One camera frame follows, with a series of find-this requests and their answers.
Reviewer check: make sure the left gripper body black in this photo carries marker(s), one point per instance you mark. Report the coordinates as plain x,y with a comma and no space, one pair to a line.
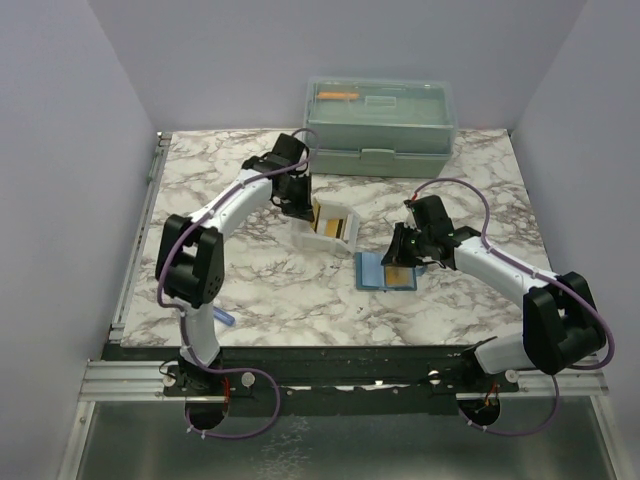
298,188

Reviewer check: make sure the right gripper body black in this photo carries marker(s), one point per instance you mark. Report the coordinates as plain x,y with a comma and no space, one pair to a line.
425,238

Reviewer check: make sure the gold credit card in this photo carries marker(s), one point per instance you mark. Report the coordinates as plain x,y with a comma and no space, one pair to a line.
399,277
317,209

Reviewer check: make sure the blue leather card holder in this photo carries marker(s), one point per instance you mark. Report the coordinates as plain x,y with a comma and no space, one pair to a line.
369,273

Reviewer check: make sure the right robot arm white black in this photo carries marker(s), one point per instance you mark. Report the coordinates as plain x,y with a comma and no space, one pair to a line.
559,323

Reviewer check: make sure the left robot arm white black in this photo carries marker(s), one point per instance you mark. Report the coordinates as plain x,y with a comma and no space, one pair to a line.
190,266

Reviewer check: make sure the gold card in tray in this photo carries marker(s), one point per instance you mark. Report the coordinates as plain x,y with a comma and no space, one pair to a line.
334,228

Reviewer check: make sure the white plastic card tray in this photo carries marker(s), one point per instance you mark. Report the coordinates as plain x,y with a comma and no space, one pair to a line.
303,237

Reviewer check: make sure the green plastic toolbox clear lid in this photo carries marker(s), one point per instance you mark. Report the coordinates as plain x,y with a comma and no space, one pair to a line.
397,129

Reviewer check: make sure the orange tool inside toolbox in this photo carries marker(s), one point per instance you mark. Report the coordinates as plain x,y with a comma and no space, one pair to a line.
337,96

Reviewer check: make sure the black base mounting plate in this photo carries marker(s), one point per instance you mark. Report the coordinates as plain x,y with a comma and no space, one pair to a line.
329,381

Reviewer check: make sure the blue red handled screwdriver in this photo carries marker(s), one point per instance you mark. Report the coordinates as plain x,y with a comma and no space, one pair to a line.
224,317

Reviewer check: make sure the aluminium rail frame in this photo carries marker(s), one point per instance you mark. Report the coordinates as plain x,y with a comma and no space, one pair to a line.
285,297

